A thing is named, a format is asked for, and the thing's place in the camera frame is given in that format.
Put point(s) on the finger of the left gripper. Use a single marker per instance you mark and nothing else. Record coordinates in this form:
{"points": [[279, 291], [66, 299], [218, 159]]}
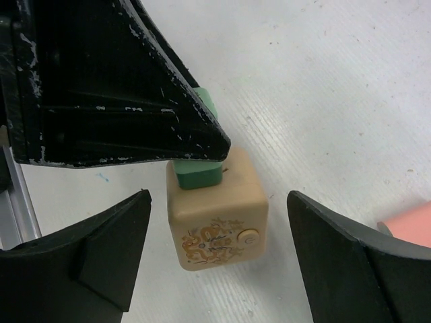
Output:
{"points": [[94, 83]]}

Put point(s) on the beige cube socket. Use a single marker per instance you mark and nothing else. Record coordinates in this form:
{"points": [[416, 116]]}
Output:
{"points": [[221, 224]]}

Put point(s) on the pink charger plug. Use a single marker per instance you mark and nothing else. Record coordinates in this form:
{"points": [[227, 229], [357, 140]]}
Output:
{"points": [[411, 226]]}

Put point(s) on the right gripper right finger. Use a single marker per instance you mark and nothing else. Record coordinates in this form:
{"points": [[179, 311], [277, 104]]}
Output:
{"points": [[353, 273]]}

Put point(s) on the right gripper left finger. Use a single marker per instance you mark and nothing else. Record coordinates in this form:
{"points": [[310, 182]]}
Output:
{"points": [[85, 272]]}

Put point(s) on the aluminium front rail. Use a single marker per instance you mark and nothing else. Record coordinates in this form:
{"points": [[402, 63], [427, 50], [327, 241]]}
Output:
{"points": [[18, 219]]}

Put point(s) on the green plug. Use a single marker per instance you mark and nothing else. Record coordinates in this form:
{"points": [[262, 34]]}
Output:
{"points": [[191, 174]]}

